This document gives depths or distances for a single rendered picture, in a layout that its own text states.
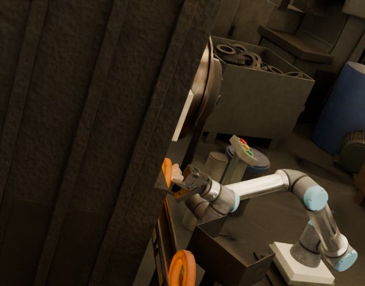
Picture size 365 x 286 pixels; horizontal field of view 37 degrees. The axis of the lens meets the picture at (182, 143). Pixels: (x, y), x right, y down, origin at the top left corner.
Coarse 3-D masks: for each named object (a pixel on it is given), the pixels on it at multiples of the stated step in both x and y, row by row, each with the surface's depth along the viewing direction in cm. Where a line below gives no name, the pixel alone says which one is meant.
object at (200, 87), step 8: (208, 40) 218; (208, 48) 214; (208, 56) 212; (200, 64) 209; (208, 64) 211; (200, 72) 209; (208, 72) 210; (200, 80) 209; (208, 80) 209; (192, 88) 208; (200, 88) 209; (200, 96) 210; (192, 104) 211; (200, 104) 210; (192, 112) 212; (184, 120) 215; (192, 120) 215; (184, 128) 219; (184, 136) 222
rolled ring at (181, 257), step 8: (176, 256) 189; (184, 256) 182; (192, 256) 182; (176, 264) 190; (184, 264) 180; (192, 264) 179; (176, 272) 191; (184, 272) 179; (192, 272) 178; (176, 280) 190; (184, 280) 177; (192, 280) 177
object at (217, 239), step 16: (208, 224) 217; (192, 240) 212; (208, 240) 207; (208, 256) 208; (224, 256) 203; (272, 256) 211; (208, 272) 209; (224, 272) 204; (240, 272) 199; (256, 272) 207
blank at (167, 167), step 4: (164, 160) 222; (168, 160) 223; (164, 164) 221; (168, 164) 221; (164, 168) 220; (168, 168) 220; (164, 172) 219; (168, 172) 219; (168, 176) 219; (168, 180) 219; (168, 184) 219
